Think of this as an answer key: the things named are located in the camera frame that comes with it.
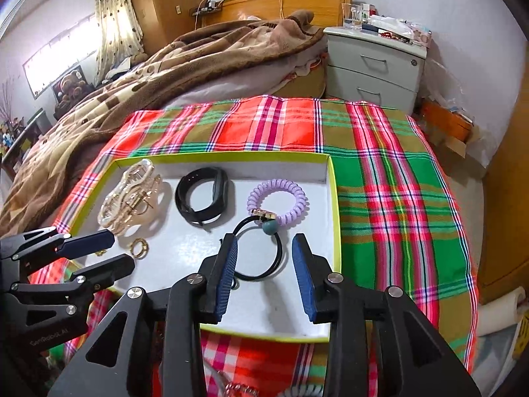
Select open cardboard box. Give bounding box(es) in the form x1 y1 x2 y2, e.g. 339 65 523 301
444 132 480 158

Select window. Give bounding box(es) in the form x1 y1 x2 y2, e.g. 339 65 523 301
21 12 100 100

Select pale blue spiral hair tie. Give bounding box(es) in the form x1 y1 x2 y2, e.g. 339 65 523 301
276 384 323 397

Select clutter on nightstand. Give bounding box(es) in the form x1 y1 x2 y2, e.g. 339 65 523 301
361 2 434 48

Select low shelf with small things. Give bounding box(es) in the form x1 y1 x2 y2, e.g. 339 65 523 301
0 108 52 166

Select orange box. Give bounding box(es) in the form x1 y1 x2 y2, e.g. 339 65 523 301
422 99 474 143

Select power strip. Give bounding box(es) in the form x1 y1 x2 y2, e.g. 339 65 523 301
189 0 224 15

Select plaid cloth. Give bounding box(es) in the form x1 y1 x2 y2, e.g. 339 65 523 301
47 94 482 397

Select grey strap bracelet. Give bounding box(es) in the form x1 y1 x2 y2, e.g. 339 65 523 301
202 362 258 397

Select wooden headboard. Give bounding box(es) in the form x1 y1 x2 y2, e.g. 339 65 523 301
201 0 354 29

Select wooden door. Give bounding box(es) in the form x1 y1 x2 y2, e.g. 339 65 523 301
477 56 529 307

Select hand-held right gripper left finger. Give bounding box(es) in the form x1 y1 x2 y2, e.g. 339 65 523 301
47 233 239 397

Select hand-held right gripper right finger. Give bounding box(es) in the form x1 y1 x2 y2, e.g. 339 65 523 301
291 234 482 397

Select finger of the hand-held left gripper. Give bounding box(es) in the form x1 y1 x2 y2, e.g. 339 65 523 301
12 253 136 329
0 227 117 271

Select brown teddy bear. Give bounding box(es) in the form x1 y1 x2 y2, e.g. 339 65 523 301
52 70 89 112

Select clear drinking glass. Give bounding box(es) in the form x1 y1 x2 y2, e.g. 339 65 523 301
342 3 362 30

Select black hair tie teal bead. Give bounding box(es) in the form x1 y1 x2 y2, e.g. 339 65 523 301
229 210 286 288

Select clear hair claw clip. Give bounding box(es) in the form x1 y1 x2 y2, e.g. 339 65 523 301
98 158 154 229

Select yellow-green cardboard box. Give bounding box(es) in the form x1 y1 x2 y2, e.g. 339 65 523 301
68 152 344 343

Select wooden wardrobe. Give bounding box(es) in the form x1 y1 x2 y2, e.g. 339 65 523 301
124 0 207 56

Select beige hair claw clip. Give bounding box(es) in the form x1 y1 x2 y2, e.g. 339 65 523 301
111 176 172 238

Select white paper roll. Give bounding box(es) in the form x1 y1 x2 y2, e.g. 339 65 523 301
479 287 526 335

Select purple spiral hair tie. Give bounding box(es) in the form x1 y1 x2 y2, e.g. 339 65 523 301
247 179 306 227

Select black smart wristband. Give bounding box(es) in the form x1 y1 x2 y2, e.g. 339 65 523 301
175 166 235 227

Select dotted curtain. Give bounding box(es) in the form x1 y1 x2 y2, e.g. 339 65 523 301
94 0 143 85

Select grey nightstand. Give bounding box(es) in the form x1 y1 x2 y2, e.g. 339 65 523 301
323 25 426 115

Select brown patterned blanket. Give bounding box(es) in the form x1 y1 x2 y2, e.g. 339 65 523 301
0 8 327 236

